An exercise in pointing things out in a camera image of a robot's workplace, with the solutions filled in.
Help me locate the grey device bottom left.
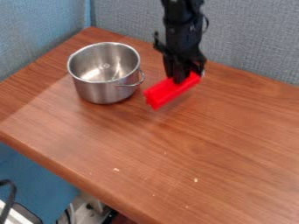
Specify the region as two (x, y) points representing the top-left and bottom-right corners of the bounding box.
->
(0, 203), (43, 224)

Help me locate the red plastic block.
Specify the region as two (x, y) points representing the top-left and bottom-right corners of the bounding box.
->
(145, 72), (202, 109)

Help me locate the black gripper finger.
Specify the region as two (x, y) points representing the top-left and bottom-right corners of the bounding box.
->
(163, 56), (191, 84)
(191, 62), (206, 77)

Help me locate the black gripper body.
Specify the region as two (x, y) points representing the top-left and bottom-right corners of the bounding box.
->
(153, 20), (209, 68)

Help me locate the stainless steel pot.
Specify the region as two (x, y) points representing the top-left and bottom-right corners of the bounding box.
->
(67, 42), (146, 104)

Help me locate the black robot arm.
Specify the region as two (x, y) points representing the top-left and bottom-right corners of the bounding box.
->
(154, 0), (210, 84)

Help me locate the white box under table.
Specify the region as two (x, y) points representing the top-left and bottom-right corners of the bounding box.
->
(55, 192), (118, 224)

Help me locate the black cable loop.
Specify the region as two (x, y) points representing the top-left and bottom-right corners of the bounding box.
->
(0, 179), (19, 224)

